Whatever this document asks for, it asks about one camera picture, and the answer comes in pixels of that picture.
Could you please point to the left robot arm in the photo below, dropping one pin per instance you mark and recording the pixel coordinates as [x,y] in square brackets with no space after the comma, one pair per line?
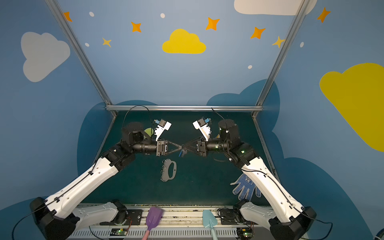
[58,216]

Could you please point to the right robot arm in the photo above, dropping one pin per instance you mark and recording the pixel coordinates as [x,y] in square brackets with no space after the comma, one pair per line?
[287,219]

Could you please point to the near blue dotted glove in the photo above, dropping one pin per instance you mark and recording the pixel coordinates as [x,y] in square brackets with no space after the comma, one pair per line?
[245,188]

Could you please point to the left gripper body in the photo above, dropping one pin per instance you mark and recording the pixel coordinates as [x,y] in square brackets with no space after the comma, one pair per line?
[161,148]

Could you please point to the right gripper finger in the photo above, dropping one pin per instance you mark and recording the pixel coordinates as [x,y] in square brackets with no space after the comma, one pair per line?
[190,145]
[189,151]

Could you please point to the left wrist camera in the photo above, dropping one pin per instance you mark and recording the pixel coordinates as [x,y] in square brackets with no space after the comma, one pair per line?
[162,126]

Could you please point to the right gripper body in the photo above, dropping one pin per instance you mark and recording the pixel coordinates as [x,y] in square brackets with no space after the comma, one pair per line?
[202,148]

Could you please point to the front aluminium rail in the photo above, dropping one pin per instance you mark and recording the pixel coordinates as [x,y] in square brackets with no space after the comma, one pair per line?
[177,223]

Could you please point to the purple toy shovel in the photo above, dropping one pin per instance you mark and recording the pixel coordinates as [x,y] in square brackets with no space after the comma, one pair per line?
[152,220]

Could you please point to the aluminium frame rear bar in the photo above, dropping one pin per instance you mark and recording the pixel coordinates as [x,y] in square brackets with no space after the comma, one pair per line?
[120,108]

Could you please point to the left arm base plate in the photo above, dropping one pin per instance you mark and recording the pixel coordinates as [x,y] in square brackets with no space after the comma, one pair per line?
[129,217]

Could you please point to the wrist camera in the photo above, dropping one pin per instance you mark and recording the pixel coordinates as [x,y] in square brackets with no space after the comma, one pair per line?
[203,125]
[162,126]

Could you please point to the metal key holder plate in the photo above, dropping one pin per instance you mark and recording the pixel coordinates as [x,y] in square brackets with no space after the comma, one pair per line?
[169,170]

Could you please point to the green trowel wooden handle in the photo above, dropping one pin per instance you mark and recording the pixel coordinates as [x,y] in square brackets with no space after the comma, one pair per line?
[148,133]

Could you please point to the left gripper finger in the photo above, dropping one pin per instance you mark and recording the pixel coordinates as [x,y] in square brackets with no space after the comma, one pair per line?
[174,144]
[178,150]

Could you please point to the aluminium frame left post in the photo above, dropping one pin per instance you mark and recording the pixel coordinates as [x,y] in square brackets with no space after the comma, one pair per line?
[57,12]

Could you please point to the aluminium frame right post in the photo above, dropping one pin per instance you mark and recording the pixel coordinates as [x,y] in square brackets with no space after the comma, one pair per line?
[291,34]

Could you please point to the teal toy shovel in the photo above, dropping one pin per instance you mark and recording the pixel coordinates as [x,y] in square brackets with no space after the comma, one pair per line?
[209,222]

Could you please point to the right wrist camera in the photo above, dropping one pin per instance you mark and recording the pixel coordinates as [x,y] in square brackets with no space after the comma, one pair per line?
[203,125]

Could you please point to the aluminium frame post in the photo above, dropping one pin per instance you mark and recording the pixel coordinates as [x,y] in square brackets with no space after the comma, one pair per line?
[57,12]
[291,34]

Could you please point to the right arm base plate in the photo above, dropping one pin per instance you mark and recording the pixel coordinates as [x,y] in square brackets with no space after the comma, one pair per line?
[231,217]

